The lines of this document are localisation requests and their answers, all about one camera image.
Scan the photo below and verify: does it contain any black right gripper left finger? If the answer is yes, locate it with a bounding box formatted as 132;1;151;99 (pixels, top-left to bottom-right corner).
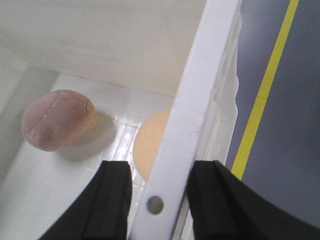
40;161;132;240

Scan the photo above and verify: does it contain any white plastic tote box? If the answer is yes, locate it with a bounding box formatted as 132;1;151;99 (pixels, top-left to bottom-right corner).
0;0;242;240

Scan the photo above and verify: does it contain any yellow plush ball toy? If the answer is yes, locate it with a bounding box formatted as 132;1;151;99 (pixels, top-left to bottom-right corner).
133;109;171;181

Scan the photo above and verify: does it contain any pink plush ball toy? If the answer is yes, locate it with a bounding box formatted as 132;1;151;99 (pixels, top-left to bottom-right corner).
21;89;96;152

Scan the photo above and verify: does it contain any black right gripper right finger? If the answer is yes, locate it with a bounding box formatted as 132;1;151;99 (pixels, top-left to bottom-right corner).
186;160;320;240

